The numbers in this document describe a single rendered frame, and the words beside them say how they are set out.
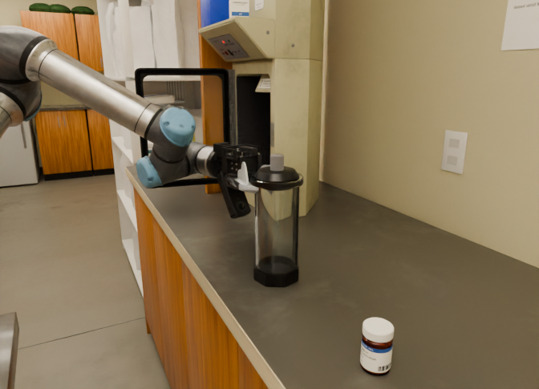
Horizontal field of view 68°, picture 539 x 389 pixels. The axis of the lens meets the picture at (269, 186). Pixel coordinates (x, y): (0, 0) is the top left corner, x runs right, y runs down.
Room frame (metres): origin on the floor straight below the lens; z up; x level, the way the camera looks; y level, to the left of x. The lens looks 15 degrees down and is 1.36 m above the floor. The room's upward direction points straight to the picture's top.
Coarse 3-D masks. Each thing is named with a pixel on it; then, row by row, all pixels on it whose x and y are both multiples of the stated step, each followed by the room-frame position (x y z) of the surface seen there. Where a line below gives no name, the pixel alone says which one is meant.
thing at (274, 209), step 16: (272, 192) 0.75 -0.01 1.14; (288, 192) 0.76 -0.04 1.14; (256, 208) 0.78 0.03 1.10; (272, 208) 0.75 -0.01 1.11; (288, 208) 0.76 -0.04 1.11; (256, 224) 0.78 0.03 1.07; (272, 224) 0.75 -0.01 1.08; (288, 224) 0.76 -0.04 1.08; (256, 240) 0.78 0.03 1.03; (272, 240) 0.75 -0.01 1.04; (288, 240) 0.76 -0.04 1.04; (256, 256) 0.78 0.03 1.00; (272, 256) 0.75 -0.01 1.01; (288, 256) 0.76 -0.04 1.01; (272, 272) 0.75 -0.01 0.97; (288, 272) 0.76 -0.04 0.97
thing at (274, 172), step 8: (272, 160) 0.79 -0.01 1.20; (280, 160) 0.78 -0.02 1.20; (264, 168) 0.80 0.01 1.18; (272, 168) 0.79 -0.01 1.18; (280, 168) 0.78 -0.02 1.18; (288, 168) 0.80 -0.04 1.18; (256, 176) 0.78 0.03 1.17; (264, 176) 0.76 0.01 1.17; (272, 176) 0.76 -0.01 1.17; (280, 176) 0.76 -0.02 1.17; (288, 176) 0.76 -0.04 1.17; (296, 176) 0.77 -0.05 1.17
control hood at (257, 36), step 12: (216, 24) 1.22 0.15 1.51; (228, 24) 1.15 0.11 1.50; (240, 24) 1.10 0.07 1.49; (252, 24) 1.12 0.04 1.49; (264, 24) 1.13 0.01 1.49; (204, 36) 1.37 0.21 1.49; (216, 36) 1.29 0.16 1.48; (240, 36) 1.15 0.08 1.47; (252, 36) 1.12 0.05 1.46; (264, 36) 1.13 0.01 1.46; (216, 48) 1.38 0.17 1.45; (252, 48) 1.16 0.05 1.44; (264, 48) 1.13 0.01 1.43; (228, 60) 1.39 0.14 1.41; (240, 60) 1.31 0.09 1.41
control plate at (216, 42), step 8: (216, 40) 1.31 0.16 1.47; (224, 40) 1.26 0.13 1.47; (232, 40) 1.22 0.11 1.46; (224, 48) 1.32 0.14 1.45; (232, 48) 1.27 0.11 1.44; (240, 48) 1.22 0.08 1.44; (224, 56) 1.38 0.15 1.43; (232, 56) 1.32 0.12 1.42; (240, 56) 1.27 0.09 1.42; (248, 56) 1.22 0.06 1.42
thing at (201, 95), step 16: (144, 80) 1.34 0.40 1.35; (160, 80) 1.35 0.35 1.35; (176, 80) 1.36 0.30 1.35; (192, 80) 1.38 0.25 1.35; (208, 80) 1.39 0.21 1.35; (144, 96) 1.34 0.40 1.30; (160, 96) 1.35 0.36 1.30; (176, 96) 1.36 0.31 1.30; (192, 96) 1.38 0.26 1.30; (208, 96) 1.39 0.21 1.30; (192, 112) 1.38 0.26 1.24; (208, 112) 1.39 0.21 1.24; (208, 128) 1.39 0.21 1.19; (208, 144) 1.39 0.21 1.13; (192, 176) 1.38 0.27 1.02; (208, 176) 1.39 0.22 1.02
